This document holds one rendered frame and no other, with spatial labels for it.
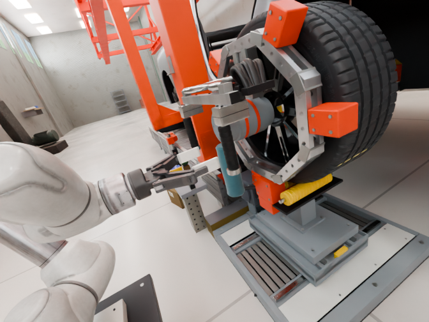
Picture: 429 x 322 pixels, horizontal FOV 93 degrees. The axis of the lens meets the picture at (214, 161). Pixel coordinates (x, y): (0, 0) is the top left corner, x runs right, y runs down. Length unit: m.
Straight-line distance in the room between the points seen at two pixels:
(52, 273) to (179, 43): 1.08
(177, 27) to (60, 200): 1.02
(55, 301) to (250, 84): 0.77
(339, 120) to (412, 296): 0.92
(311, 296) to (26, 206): 1.04
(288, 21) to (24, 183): 0.63
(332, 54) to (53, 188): 0.66
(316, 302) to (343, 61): 0.91
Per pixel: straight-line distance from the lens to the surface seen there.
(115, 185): 0.51
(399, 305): 1.27
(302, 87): 0.61
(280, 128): 0.89
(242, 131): 0.74
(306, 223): 1.18
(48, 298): 0.79
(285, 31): 0.66
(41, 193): 0.37
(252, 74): 0.60
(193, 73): 1.21
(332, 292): 1.15
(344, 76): 0.66
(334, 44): 0.68
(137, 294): 1.05
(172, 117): 3.16
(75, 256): 0.88
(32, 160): 0.37
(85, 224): 0.52
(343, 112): 0.58
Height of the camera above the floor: 1.03
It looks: 22 degrees down
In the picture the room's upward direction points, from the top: 15 degrees counter-clockwise
